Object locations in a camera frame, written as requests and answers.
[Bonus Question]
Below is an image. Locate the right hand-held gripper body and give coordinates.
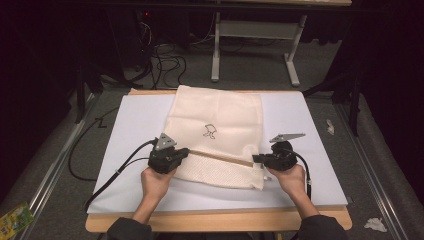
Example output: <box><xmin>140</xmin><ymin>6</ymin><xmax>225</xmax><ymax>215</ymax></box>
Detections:
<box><xmin>264</xmin><ymin>132</ymin><xmax>307</xmax><ymax>172</ymax></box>

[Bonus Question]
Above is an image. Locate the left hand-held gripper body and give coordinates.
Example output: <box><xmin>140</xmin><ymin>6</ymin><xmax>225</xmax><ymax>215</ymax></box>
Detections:
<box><xmin>147</xmin><ymin>132</ymin><xmax>184</xmax><ymax>175</ymax></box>

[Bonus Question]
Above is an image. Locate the cream mesh laundry bag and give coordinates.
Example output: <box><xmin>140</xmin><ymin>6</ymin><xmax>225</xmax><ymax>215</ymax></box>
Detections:
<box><xmin>162</xmin><ymin>84</ymin><xmax>273</xmax><ymax>192</ymax></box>

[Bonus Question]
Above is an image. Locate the person's right hand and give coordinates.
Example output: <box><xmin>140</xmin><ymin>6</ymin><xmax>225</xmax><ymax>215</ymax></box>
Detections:
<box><xmin>266</xmin><ymin>163</ymin><xmax>308</xmax><ymax>202</ymax></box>

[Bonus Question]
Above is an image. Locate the person's left hand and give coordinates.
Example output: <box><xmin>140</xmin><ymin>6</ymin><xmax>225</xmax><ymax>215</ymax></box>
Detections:
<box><xmin>140</xmin><ymin>165</ymin><xmax>178</xmax><ymax>205</ymax></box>

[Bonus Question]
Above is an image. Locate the white foam board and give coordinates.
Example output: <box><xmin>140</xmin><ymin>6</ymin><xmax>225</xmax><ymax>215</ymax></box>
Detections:
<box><xmin>86</xmin><ymin>91</ymin><xmax>350</xmax><ymax>215</ymax></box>

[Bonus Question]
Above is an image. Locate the black metal stand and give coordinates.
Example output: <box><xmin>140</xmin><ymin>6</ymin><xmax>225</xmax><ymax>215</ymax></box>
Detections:
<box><xmin>73</xmin><ymin>61</ymin><xmax>105</xmax><ymax>125</ymax></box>
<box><xmin>301</xmin><ymin>71</ymin><xmax>364</xmax><ymax>138</ymax></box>

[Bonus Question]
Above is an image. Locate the large crumpled white paper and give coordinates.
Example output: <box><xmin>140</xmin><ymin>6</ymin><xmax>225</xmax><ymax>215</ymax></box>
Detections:
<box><xmin>363</xmin><ymin>217</ymin><xmax>389</xmax><ymax>234</ymax></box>

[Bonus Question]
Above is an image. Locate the green printed packet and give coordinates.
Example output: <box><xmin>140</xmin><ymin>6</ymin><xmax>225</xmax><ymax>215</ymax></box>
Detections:
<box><xmin>0</xmin><ymin>201</ymin><xmax>36</xmax><ymax>240</ymax></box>

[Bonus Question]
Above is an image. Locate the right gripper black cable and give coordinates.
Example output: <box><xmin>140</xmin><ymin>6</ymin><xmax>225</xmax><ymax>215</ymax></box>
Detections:
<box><xmin>281</xmin><ymin>147</ymin><xmax>313</xmax><ymax>202</ymax></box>

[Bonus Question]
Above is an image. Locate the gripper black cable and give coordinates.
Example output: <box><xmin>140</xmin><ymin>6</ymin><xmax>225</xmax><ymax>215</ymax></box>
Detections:
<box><xmin>83</xmin><ymin>139</ymin><xmax>158</xmax><ymax>211</ymax></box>
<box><xmin>281</xmin><ymin>147</ymin><xmax>313</xmax><ymax>202</ymax></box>

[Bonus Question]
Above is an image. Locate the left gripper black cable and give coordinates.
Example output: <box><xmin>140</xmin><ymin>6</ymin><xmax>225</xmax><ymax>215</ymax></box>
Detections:
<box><xmin>83</xmin><ymin>139</ymin><xmax>158</xmax><ymax>211</ymax></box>

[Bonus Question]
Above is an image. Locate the thin black floor cable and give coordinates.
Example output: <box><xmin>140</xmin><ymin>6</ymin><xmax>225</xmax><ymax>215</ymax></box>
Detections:
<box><xmin>67</xmin><ymin>106</ymin><xmax>120</xmax><ymax>183</ymax></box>

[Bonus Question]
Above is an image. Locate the metal floor rail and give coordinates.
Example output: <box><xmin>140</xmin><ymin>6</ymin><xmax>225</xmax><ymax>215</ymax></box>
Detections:
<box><xmin>15</xmin><ymin>93</ymin><xmax>98</xmax><ymax>240</ymax></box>
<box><xmin>334</xmin><ymin>102</ymin><xmax>405</xmax><ymax>240</ymax></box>

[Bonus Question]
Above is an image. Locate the tangle of black cables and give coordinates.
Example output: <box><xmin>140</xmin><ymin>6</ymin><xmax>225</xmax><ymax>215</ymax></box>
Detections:
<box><xmin>134</xmin><ymin>9</ymin><xmax>198</xmax><ymax>92</ymax></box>

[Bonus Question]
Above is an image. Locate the desk with grey metal frame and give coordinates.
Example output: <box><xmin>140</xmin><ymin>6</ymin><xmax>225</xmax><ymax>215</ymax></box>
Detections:
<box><xmin>210</xmin><ymin>0</ymin><xmax>353</xmax><ymax>88</ymax></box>

